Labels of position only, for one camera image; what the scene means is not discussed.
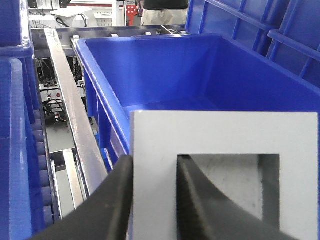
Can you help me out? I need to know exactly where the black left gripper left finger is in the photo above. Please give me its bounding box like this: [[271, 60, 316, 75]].
[[33, 155, 133, 240]]

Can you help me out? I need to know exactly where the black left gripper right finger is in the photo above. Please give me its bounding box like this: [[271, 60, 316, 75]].
[[176, 155, 292, 240]]

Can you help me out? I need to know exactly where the gray hollow cube base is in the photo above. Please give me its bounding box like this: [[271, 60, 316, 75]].
[[129, 110, 319, 240]]

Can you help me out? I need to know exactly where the blue bin left side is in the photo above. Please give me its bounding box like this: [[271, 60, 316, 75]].
[[0, 0, 53, 240]]

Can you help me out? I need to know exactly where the blue target bin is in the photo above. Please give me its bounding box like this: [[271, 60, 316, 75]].
[[75, 34, 320, 163]]

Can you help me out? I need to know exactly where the blue bin right side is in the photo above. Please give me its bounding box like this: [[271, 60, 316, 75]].
[[185, 0, 320, 87]]

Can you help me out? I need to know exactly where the person in black shirt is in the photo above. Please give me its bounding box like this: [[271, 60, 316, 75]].
[[141, 0, 189, 26]]

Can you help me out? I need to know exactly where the steel conveyor rail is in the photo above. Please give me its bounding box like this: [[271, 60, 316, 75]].
[[44, 28, 108, 196]]

